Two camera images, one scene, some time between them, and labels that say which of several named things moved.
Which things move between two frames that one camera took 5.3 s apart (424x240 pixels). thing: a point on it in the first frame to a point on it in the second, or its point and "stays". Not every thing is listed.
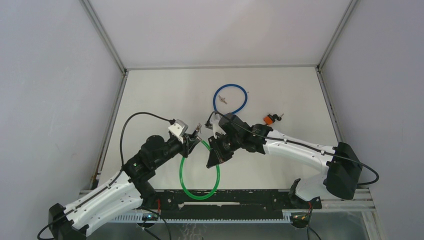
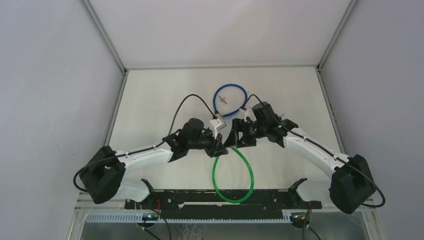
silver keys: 222,99 stays
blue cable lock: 230,84 stays
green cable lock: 181,181 to 252,183
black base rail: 222,204 stays
